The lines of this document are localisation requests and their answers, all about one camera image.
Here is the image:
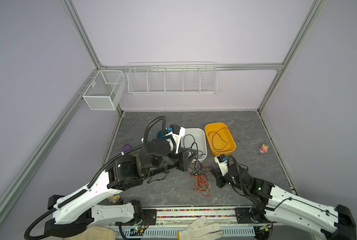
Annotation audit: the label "teal plastic bin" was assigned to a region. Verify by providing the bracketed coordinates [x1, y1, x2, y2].
[157, 130, 167, 140]

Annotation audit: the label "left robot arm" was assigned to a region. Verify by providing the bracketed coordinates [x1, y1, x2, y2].
[24, 116, 198, 240]

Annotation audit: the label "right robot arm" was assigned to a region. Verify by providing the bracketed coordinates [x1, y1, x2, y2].
[211, 155, 357, 240]

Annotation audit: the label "white work glove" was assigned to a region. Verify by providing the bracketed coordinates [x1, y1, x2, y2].
[65, 226, 118, 240]
[178, 216, 222, 240]

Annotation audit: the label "small yellow toy animal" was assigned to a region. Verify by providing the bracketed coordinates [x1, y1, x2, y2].
[108, 195, 121, 205]

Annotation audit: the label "long white wire rack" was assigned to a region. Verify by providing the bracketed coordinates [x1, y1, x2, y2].
[128, 62, 218, 95]

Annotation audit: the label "red cable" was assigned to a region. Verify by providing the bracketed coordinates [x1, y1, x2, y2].
[211, 127, 230, 152]

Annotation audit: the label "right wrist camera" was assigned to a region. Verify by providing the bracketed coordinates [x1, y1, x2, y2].
[214, 154, 228, 176]

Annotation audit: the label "yellow plastic bin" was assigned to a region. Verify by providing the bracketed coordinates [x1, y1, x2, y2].
[204, 123, 236, 156]

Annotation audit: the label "left white work glove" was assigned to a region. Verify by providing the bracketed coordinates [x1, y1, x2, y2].
[65, 226, 118, 240]

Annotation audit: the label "white plastic bin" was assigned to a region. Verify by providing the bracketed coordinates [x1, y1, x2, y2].
[180, 128, 207, 163]

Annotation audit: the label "right white work glove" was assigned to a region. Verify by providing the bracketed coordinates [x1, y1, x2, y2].
[178, 216, 222, 240]

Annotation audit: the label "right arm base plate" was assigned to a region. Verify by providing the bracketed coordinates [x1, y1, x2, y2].
[234, 207, 271, 224]

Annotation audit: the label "pink toy cup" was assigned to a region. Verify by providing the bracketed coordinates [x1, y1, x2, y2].
[259, 144, 268, 154]

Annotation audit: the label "black cable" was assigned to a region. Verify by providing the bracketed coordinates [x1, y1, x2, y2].
[182, 134, 209, 178]

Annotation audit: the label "red cables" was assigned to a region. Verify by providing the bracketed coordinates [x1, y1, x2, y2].
[189, 164, 212, 198]

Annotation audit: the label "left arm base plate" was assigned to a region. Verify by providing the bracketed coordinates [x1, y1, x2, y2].
[131, 209, 157, 226]

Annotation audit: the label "small white mesh basket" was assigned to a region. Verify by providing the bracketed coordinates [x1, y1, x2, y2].
[83, 70, 126, 111]

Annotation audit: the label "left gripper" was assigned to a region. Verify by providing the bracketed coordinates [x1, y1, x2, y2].
[144, 146, 198, 179]

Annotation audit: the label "purple pink brush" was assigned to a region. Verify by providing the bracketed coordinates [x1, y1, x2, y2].
[122, 145, 132, 152]

